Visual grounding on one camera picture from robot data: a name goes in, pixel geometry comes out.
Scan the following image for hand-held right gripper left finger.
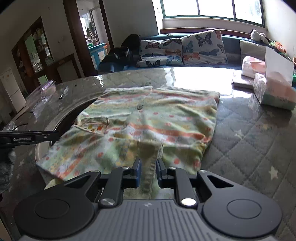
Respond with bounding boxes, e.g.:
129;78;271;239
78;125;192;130
44;158;142;208

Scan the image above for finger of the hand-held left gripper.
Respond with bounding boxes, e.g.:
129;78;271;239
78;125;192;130
35;131;60;143

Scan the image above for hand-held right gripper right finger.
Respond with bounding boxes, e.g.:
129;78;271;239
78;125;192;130
156;158;251;208

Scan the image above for pale green floral shirt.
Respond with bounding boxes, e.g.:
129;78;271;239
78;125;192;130
36;86;221;200

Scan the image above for clear plastic box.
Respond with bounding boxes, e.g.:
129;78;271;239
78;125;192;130
25;79;57;118

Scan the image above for black pen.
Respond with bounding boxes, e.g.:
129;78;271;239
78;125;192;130
58;86;69;100

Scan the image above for white refrigerator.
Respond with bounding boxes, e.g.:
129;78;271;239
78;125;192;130
0;67;26;114

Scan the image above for grey quilted star tablecloth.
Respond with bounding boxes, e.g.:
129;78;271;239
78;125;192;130
0;66;296;241

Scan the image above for blue cabinet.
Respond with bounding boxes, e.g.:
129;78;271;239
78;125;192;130
88;42;107;67

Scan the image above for black open bag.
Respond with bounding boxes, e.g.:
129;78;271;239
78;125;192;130
105;46;131;64

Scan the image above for small butterfly print pillow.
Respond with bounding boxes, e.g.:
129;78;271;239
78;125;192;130
140;38;183;56
136;54;183;67

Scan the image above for flat grey book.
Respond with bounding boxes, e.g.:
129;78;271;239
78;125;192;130
232;74;255;89

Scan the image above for black backpack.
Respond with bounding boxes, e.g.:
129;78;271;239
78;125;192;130
121;34;142;57

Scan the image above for large butterfly print pillow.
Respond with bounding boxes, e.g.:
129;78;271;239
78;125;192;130
181;29;228;65

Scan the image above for pink and white packet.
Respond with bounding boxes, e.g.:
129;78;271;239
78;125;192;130
242;56;266;78

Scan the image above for pink and teal tissue box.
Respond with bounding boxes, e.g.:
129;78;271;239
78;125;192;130
253;71;296;110

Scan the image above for blue bench sofa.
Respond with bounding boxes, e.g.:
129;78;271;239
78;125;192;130
98;34;296;72

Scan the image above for grey pillow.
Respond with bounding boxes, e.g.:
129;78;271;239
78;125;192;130
239;40;269;63

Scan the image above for white card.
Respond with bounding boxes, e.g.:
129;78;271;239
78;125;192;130
264;46;295;87

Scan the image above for white stuffed toy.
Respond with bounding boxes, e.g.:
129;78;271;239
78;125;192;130
250;29;271;44

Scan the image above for green framed window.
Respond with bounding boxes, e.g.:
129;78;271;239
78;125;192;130
153;0;266;26

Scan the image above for orange stuffed toy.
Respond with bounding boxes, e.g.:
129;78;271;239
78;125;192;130
269;40;287;54

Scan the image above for dark wooden door frame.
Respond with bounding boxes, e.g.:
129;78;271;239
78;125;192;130
63;0;114;77

